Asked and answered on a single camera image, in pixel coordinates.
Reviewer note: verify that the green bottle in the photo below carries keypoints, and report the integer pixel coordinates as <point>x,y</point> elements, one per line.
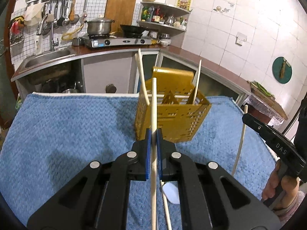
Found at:
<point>145,14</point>

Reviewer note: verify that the steel gas stove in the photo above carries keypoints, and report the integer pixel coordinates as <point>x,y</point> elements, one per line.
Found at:
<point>115,42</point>

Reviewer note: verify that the metal faucet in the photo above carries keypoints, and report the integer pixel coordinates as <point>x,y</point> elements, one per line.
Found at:
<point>52,40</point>

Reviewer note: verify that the kitchen counter with cabinets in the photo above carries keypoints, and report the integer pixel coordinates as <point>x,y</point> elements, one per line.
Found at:
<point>108,69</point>

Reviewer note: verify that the wooden chopstick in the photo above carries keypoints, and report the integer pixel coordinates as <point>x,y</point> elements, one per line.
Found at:
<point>154,105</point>
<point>142,79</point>
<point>166,208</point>
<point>240,146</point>
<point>197,81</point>
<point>140,60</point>

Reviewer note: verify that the rectangular wooden cutting board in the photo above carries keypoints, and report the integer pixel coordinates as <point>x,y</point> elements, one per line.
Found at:
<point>120,7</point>

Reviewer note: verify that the round green cutting board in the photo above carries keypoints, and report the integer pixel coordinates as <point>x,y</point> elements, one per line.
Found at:
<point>277,71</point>

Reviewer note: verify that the wall hooks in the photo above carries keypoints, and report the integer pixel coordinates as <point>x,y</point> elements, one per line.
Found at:
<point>219,8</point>

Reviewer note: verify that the yellow wall poster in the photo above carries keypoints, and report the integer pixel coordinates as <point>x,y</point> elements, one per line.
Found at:
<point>184,1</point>

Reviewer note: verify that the metal corner shelf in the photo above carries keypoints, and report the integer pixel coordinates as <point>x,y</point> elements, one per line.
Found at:
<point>168,6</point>

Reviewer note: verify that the row of hanging kitchen utensils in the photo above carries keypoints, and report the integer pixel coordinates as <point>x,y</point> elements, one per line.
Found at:
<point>63,16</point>

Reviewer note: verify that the grey wall pipe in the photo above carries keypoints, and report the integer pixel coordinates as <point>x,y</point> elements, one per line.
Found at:
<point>87,0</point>

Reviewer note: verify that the steel cooking pot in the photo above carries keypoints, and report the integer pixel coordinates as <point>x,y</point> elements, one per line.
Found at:
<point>99,27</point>

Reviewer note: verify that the black wok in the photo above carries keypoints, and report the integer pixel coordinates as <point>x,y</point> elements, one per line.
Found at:
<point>133,29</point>

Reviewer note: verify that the blue knitted blanket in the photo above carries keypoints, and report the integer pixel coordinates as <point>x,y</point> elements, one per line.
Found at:
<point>72,136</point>

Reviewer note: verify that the green vegetables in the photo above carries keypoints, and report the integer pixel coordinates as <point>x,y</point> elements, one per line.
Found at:
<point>262,88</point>

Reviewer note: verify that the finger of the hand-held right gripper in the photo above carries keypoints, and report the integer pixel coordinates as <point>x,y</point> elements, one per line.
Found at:
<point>254,123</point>

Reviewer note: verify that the hanging beige cloth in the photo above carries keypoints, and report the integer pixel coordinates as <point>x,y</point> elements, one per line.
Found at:
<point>33,14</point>

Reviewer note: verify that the wooden table with plastic cover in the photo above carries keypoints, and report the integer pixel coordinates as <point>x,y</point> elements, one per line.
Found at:
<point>268,103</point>

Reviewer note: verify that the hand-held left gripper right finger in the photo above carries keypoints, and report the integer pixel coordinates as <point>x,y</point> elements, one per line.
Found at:
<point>160,155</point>

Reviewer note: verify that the person's right hand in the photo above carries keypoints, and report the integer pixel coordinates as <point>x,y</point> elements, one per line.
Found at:
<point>290,189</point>

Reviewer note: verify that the red label bottle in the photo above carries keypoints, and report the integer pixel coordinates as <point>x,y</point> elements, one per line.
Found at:
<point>157,15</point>

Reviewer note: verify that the steel sink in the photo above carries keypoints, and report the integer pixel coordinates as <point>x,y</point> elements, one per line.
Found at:
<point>48,58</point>

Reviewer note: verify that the yellow perforated utensil holder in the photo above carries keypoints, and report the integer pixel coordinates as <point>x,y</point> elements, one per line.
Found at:
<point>177,127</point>

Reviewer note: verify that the white wall socket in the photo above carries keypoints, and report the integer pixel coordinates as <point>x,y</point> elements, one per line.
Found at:
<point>241,38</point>

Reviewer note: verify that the person's right forearm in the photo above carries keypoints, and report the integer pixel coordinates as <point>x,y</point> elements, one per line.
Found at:
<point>291,209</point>

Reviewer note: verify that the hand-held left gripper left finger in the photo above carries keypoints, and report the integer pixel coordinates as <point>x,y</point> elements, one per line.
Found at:
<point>148,155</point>

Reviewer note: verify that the steel cup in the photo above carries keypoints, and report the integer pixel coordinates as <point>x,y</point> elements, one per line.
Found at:
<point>77,42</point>

